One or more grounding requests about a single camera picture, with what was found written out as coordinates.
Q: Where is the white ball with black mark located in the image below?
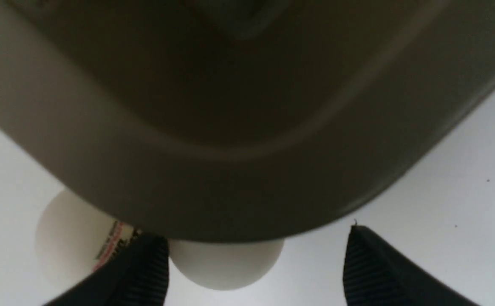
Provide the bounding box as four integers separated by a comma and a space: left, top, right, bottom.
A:
35, 189, 141, 292

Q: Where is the tan plastic storage bin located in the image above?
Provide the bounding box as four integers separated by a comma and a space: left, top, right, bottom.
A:
0, 0, 495, 243

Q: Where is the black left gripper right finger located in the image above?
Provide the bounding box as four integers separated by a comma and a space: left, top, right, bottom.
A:
342, 225, 474, 306

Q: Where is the white plain ping-pong ball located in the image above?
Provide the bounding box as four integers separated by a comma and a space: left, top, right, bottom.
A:
168, 239, 285, 291

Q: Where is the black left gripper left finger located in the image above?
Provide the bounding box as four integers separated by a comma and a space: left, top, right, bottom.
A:
47, 234, 170, 306

